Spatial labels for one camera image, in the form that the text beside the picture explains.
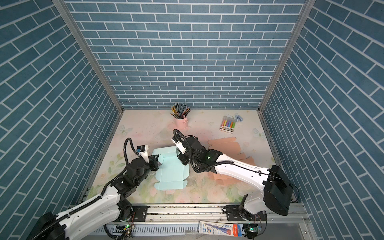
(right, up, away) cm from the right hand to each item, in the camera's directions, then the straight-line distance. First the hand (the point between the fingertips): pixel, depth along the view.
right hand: (177, 148), depth 77 cm
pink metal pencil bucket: (-1, +12, +27) cm, 30 cm away
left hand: (-10, -5, +6) cm, 13 cm away
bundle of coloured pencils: (-3, +22, +28) cm, 35 cm away
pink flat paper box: (+32, -4, +22) cm, 39 cm away
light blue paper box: (-3, -15, +4) cm, 16 cm away
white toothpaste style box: (+21, -37, -8) cm, 43 cm away
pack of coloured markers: (+33, +12, +34) cm, 49 cm away
